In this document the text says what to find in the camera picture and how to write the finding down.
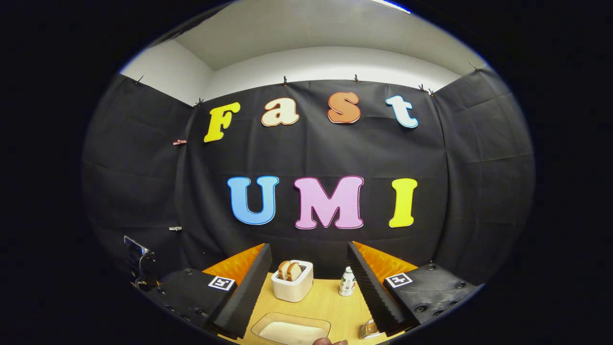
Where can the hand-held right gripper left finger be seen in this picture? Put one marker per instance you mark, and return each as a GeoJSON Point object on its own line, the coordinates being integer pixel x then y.
{"type": "Point", "coordinates": [249, 292]}

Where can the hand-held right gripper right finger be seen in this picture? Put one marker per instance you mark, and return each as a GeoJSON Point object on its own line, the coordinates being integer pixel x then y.
{"type": "Point", "coordinates": [373, 297]}

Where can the white rice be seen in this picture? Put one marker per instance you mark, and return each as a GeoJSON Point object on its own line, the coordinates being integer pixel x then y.
{"type": "Point", "coordinates": [287, 333]}

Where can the white green-label drink bottle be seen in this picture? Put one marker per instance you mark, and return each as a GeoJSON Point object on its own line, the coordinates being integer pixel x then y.
{"type": "Point", "coordinates": [347, 282]}

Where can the bread slice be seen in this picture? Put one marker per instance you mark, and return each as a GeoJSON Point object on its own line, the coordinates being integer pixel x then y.
{"type": "Point", "coordinates": [294, 271]}
{"type": "Point", "coordinates": [283, 269]}

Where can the white toaster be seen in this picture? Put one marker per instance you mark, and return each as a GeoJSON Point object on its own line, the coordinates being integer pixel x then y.
{"type": "Point", "coordinates": [292, 290]}

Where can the clear plastic container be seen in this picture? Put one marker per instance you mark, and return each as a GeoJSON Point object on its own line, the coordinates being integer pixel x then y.
{"type": "Point", "coordinates": [289, 317]}

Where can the black backdrop cloth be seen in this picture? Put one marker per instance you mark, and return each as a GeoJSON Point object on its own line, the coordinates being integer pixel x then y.
{"type": "Point", "coordinates": [311, 158]}

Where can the long ceiling light panel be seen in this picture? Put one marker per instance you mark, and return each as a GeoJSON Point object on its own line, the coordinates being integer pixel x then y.
{"type": "Point", "coordinates": [390, 5]}

